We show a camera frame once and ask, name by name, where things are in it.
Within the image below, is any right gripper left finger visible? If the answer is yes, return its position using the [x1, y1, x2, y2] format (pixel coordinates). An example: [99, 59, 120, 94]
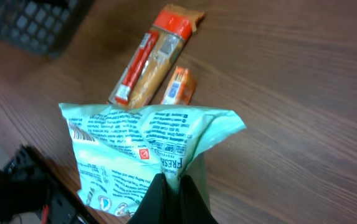
[127, 174, 167, 224]

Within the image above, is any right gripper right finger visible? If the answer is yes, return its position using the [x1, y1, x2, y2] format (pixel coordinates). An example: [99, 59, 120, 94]
[179, 175, 218, 224]

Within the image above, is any teal wet wipes pack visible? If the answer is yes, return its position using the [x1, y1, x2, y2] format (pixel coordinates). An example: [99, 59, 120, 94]
[59, 103, 245, 217]

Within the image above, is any small orange snack box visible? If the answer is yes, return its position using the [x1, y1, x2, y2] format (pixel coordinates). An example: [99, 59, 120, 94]
[161, 66, 198, 105]

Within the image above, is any orange spaghetti packet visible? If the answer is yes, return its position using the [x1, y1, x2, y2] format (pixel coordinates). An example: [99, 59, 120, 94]
[108, 4, 206, 108]

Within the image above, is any grey plastic mesh basket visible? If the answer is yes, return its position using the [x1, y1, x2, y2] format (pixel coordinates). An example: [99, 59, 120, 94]
[0, 0, 94, 58]

